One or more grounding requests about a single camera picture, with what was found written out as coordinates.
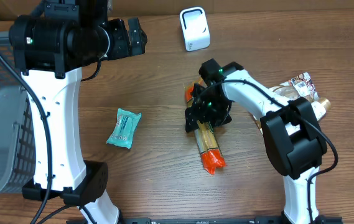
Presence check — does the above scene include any beige bread snack pouch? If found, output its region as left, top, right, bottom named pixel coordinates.
left=253, top=72, right=320, bottom=134

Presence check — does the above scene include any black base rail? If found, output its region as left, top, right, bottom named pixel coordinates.
left=65, top=215, right=344, bottom=224

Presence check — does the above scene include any white barcode scanner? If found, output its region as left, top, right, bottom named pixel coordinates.
left=179, top=7, right=210, bottom=52

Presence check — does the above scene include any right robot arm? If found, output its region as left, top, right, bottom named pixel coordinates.
left=185, top=59, right=343, bottom=223

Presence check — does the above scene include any white cream tube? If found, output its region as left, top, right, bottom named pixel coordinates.
left=311, top=97, right=332, bottom=121

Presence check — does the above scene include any orange spaghetti packet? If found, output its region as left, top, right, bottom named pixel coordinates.
left=184, top=78, right=227, bottom=175

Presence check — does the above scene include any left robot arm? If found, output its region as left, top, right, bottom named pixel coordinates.
left=9, top=0, right=147, bottom=224

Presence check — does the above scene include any teal wet wipes pack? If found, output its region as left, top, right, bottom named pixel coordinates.
left=106, top=108, right=142, bottom=149

